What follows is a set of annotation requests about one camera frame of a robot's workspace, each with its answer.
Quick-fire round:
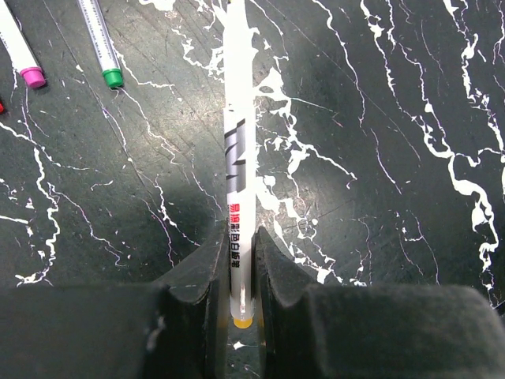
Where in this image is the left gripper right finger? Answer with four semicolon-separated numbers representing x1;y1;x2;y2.
255;228;504;378

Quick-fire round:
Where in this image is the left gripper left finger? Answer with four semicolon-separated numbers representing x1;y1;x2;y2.
1;221;229;378

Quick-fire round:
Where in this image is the white pen yellow tip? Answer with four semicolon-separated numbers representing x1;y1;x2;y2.
223;1;256;328

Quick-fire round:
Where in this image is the white pen green tip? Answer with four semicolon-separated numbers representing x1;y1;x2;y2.
77;0;124;88

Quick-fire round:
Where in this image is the white pen pink tip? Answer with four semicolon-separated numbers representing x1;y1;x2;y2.
1;1;46;88

